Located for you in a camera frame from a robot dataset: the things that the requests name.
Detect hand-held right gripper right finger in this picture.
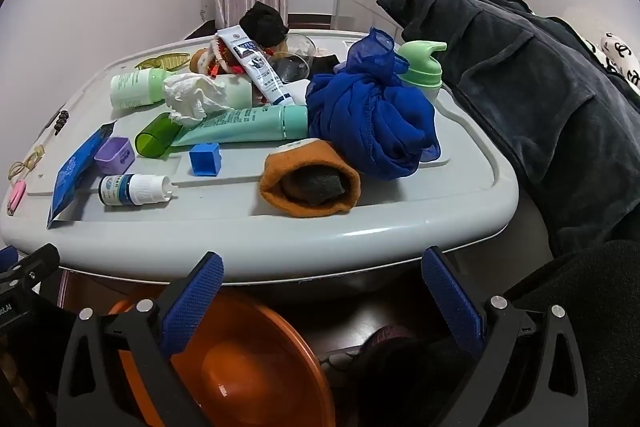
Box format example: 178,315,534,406
421,246,588,427

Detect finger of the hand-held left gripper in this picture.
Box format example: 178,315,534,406
0,243,61,288

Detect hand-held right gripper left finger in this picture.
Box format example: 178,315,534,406
56,251,225,427

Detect orange plastic basin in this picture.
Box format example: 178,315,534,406
107,291,337,427

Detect blue foil packet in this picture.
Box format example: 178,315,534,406
46,119,119,229

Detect small white medicine bottle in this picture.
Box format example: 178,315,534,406
98,173,179,208

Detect small purple plastic box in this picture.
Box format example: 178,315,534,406
93,136,136,176

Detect small blue plastic box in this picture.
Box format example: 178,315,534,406
188,141,222,178

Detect green transparent plastic cap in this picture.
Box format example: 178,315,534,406
134,111,187,158

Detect orange sock with grey lining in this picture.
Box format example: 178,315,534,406
258,139,362,219

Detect teal cosmetic tube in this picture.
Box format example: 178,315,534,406
171,104,310,146

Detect blue sheer cloth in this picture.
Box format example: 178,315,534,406
305,27,442,181

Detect white tissue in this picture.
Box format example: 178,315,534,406
162,73,232,126

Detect pink nail clipper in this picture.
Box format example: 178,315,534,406
7,179,27,216

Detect dark slipper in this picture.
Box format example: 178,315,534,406
319,324,436,427

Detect tan woven strip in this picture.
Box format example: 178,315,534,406
9,144,46,180

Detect light green bottle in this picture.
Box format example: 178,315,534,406
109,68,254,111

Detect dark blue jacket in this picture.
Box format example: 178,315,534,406
366,0,640,259

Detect yellow-green woven strip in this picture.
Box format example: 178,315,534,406
134,52,192,72

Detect red and white packet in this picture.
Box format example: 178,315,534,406
215,27,297,106

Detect orange and white plush toy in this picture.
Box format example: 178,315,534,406
189,34,252,81

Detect clear glass cup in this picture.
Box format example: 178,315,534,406
270,33,317,84

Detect small black cloth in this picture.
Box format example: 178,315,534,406
312,52,352,76

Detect white cloth with black print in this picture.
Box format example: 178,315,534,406
596,31,640,94

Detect white window bench cabinet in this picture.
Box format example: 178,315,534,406
287,0,402,34

